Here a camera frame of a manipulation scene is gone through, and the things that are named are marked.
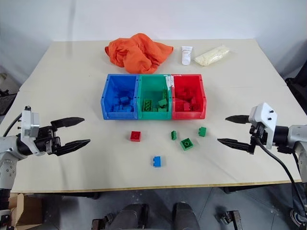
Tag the dark rounded shape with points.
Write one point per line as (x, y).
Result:
(132, 218)
(185, 216)

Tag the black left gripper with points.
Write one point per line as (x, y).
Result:
(46, 141)

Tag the green square toy brick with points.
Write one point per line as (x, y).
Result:
(186, 144)

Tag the small narrow green toy brick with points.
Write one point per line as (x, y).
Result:
(174, 135)

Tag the green plastic bin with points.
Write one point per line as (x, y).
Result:
(151, 82)

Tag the black metal table foot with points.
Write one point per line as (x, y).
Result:
(231, 219)
(102, 221)

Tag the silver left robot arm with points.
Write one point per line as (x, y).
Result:
(9, 148)

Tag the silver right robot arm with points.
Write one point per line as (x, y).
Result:
(297, 136)

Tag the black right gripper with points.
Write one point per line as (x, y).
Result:
(259, 135)

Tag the clear bag of cream grains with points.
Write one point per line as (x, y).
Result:
(212, 56)

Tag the person's leg in jeans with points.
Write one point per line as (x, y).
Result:
(301, 198)

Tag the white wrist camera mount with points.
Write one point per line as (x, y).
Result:
(265, 117)
(30, 124)

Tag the crumpled orange cloth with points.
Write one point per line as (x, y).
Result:
(136, 52)

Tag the black equipment case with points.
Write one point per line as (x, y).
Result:
(6, 101)

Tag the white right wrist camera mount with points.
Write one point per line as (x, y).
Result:
(265, 117)

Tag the blue plastic bin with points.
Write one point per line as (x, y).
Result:
(120, 115)

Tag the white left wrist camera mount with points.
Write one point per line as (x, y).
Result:
(30, 124)

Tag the brown cardboard box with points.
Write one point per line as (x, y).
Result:
(26, 210)

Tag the black bag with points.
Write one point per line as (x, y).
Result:
(297, 91)

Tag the dark sneaker with white sole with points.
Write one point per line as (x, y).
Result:
(298, 216)

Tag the red square toy brick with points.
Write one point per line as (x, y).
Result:
(135, 136)

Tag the white squeeze tube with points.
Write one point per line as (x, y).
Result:
(186, 56)

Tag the red plastic bin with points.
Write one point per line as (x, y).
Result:
(189, 115)

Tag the long blue toy brick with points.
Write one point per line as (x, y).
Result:
(122, 108)

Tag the long flat green toy brick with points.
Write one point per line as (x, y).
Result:
(148, 105)

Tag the white tape strip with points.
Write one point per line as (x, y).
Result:
(169, 82)

